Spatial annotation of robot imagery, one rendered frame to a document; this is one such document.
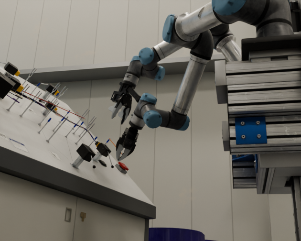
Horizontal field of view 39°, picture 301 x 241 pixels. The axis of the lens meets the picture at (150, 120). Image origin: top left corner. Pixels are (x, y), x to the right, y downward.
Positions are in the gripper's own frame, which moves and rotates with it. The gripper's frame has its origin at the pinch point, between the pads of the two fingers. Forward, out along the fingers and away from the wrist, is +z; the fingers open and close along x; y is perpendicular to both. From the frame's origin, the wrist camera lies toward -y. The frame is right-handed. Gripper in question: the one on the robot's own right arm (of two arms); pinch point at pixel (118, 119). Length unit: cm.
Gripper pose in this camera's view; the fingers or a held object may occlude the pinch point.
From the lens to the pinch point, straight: 214.8
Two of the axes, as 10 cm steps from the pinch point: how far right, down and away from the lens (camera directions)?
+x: -5.1, -3.6, -7.8
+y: -7.9, -1.7, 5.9
